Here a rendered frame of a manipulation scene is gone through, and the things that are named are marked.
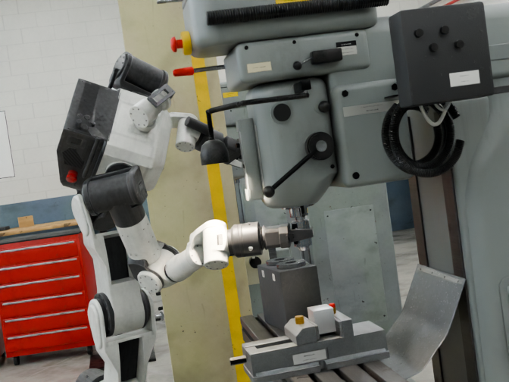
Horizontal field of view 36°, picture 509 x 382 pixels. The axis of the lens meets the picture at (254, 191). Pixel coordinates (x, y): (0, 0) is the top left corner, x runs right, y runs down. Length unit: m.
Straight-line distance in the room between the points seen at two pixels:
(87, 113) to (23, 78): 8.91
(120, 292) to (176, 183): 1.29
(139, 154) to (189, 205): 1.57
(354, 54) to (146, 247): 0.78
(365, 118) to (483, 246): 0.43
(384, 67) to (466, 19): 0.29
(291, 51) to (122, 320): 1.06
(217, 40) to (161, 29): 1.88
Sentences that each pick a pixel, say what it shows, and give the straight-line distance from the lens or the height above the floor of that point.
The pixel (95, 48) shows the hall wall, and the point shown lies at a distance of 11.13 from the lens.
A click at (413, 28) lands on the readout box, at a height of 1.68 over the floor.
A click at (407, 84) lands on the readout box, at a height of 1.56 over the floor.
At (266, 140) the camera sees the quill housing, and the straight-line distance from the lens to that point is 1.96.
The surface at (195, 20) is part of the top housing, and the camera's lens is 1.95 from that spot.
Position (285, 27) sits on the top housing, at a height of 1.75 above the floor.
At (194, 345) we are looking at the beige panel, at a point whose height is 0.58.
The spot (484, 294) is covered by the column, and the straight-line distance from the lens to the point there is 2.06.
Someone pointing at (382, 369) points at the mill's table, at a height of 0.91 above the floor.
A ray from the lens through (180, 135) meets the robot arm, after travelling 2.61.
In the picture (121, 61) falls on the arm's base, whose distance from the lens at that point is 2.40.
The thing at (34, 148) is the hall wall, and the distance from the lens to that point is 11.07.
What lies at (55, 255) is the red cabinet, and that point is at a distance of 6.53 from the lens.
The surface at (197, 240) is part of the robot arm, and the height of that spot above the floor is 1.25.
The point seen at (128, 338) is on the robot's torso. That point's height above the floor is 0.93.
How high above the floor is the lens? 1.47
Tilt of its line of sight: 3 degrees down
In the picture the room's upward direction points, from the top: 8 degrees counter-clockwise
